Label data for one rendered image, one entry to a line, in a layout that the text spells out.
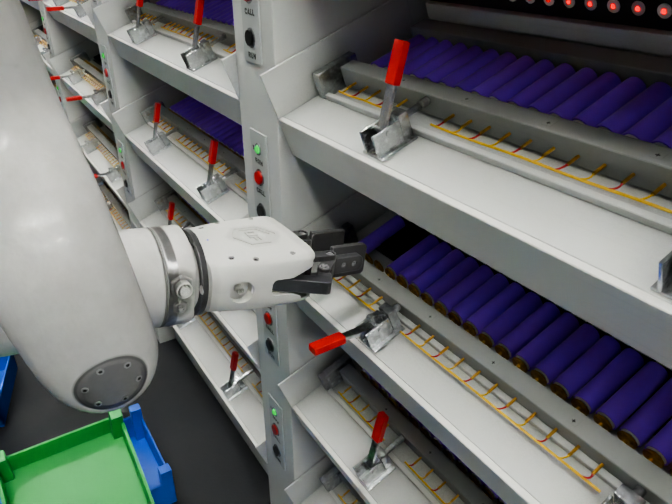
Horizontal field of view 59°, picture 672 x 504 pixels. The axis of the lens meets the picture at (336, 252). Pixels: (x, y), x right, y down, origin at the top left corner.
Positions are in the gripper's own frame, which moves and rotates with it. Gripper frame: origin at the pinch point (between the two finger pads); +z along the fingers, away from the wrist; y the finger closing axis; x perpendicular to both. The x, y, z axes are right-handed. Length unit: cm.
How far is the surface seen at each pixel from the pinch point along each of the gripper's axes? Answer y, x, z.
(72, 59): 149, 4, 5
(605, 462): -29.0, 4.5, 5.0
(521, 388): -20.9, 3.6, 5.0
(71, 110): 151, 19, 4
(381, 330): -6.3, 6.0, 2.2
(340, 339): -5.7, 6.3, -2.2
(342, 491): 7.4, 44.4, 13.0
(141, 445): 49, 63, -5
